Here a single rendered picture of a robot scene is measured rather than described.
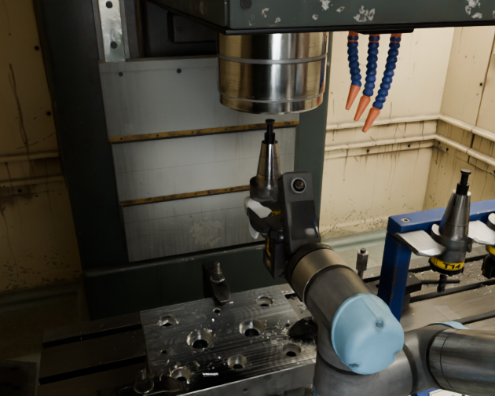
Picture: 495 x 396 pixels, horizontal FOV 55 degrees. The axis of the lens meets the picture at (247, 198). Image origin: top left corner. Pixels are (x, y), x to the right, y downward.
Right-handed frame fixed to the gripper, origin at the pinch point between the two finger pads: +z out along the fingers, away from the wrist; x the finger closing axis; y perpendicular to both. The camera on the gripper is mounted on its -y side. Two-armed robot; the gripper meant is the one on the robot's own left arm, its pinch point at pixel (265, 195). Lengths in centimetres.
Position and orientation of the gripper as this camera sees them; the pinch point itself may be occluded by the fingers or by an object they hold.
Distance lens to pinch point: 79.6
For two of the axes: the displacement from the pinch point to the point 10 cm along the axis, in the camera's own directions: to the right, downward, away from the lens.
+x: 9.5, -1.3, 2.7
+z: -3.0, -4.2, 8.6
